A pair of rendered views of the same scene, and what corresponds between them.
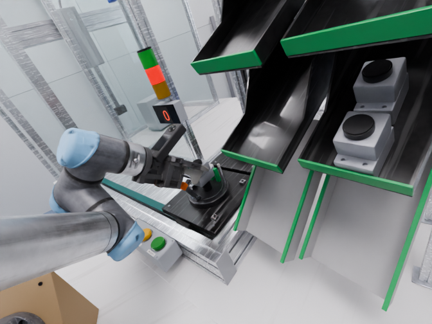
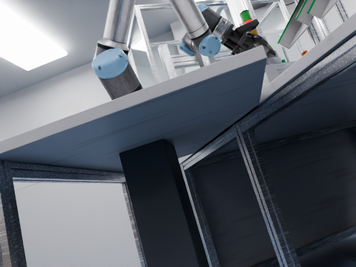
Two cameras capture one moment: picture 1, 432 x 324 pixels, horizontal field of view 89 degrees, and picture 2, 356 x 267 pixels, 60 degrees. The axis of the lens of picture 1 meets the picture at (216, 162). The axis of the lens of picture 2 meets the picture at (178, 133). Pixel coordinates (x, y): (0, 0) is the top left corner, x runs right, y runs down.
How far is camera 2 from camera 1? 1.03 m
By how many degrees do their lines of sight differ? 47
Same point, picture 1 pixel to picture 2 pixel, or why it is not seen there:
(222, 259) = (269, 67)
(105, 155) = (210, 12)
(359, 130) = not seen: outside the picture
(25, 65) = (171, 75)
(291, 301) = not seen: hidden behind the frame
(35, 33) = (183, 59)
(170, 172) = (243, 37)
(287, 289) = not seen: hidden behind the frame
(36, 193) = (130, 245)
